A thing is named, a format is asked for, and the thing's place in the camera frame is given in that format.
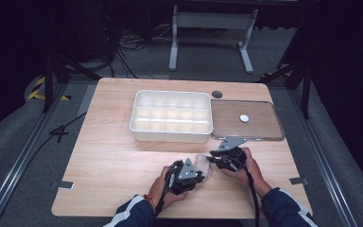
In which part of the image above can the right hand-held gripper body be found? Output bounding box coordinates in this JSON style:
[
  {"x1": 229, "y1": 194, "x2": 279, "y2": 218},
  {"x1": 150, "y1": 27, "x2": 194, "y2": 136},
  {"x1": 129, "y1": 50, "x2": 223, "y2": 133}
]
[{"x1": 216, "y1": 136, "x2": 249, "y2": 173}]

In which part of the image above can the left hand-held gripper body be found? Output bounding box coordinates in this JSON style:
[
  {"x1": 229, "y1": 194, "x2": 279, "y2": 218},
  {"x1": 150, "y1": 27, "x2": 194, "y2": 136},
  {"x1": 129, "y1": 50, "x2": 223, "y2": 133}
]
[{"x1": 168, "y1": 157, "x2": 204, "y2": 195}]

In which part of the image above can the beige sock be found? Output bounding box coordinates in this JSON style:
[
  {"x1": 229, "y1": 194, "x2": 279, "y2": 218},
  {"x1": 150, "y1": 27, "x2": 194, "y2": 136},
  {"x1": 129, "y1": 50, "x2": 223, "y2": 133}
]
[{"x1": 194, "y1": 153, "x2": 213, "y2": 182}]

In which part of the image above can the person's left hand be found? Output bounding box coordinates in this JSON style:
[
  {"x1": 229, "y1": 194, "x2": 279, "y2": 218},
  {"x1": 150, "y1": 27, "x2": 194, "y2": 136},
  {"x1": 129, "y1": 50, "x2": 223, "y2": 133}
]
[{"x1": 147, "y1": 166, "x2": 190, "y2": 211}]

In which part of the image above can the person's right hand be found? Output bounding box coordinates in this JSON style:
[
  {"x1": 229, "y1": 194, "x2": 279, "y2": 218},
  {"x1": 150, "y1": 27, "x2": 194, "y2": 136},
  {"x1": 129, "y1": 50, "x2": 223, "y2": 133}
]
[{"x1": 219, "y1": 147, "x2": 272, "y2": 199}]

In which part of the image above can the transparent box lid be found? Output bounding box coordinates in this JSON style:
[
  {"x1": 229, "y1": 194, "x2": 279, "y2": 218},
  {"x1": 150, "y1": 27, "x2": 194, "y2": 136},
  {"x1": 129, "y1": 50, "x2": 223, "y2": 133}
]
[{"x1": 210, "y1": 98, "x2": 285, "y2": 142}]

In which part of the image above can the white compartment storage box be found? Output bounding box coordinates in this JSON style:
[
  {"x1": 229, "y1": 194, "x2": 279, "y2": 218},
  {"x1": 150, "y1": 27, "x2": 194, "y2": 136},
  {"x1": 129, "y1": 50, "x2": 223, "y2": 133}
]
[{"x1": 129, "y1": 89, "x2": 215, "y2": 144}]

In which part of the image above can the grey tape piece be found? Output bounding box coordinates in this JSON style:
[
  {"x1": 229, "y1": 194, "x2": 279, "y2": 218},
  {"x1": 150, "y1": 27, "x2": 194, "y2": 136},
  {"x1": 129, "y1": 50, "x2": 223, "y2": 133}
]
[
  {"x1": 288, "y1": 176, "x2": 310, "y2": 186},
  {"x1": 50, "y1": 180, "x2": 76, "y2": 191}
]

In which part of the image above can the black tripod stand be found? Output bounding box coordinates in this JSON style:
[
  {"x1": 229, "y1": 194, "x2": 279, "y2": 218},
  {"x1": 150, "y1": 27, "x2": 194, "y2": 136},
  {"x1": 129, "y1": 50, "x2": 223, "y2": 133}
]
[
  {"x1": 257, "y1": 15, "x2": 314, "y2": 120},
  {"x1": 41, "y1": 0, "x2": 102, "y2": 114}
]

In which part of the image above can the black floor tape mark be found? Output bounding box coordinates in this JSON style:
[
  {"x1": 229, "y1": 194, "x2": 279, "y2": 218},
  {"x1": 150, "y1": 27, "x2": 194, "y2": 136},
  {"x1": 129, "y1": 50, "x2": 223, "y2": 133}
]
[{"x1": 48, "y1": 124, "x2": 71, "y2": 144}]

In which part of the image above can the yellow black floor tape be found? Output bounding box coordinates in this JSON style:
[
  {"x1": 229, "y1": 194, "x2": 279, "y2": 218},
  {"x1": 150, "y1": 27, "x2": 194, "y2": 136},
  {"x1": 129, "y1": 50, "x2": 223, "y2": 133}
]
[{"x1": 26, "y1": 76, "x2": 73, "y2": 102}]

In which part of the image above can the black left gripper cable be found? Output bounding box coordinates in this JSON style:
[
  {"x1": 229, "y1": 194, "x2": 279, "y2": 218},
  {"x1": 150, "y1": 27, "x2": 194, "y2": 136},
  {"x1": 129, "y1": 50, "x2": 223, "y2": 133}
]
[{"x1": 154, "y1": 162, "x2": 183, "y2": 218}]

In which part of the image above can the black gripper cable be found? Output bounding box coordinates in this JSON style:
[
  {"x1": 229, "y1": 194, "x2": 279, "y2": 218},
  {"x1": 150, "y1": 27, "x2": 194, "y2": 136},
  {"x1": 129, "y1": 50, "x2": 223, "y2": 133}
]
[
  {"x1": 230, "y1": 155, "x2": 262, "y2": 227},
  {"x1": 154, "y1": 162, "x2": 183, "y2": 218}
]

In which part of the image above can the red wrist bracelet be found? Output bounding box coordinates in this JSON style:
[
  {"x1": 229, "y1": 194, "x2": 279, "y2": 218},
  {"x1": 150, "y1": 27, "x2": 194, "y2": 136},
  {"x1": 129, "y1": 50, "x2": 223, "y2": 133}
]
[{"x1": 143, "y1": 193, "x2": 157, "y2": 211}]

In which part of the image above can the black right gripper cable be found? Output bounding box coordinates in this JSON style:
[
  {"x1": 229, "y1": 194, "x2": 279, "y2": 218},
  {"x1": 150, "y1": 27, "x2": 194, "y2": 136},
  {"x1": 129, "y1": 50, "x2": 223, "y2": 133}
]
[{"x1": 230, "y1": 155, "x2": 262, "y2": 227}]

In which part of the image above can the aluminium floor rail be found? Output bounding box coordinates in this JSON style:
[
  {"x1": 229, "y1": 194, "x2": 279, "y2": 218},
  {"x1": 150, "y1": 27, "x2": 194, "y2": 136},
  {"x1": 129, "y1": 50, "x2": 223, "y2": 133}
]
[
  {"x1": 286, "y1": 88, "x2": 360, "y2": 227},
  {"x1": 0, "y1": 80, "x2": 70, "y2": 227}
]

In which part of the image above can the black floor cable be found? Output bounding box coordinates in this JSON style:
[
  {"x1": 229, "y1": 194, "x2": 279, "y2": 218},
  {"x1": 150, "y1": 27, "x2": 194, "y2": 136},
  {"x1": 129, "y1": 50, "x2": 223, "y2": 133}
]
[{"x1": 27, "y1": 111, "x2": 88, "y2": 165}]

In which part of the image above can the white metal desk frame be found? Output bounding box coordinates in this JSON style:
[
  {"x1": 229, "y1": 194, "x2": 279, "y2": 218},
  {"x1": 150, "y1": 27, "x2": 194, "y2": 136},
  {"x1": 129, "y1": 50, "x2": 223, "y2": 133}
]
[{"x1": 167, "y1": 4, "x2": 260, "y2": 76}]

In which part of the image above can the bundle of floor cables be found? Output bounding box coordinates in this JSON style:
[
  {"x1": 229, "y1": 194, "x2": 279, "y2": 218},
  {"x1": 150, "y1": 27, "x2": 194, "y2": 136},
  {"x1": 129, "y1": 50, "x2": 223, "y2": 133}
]
[{"x1": 105, "y1": 22, "x2": 174, "y2": 79}]

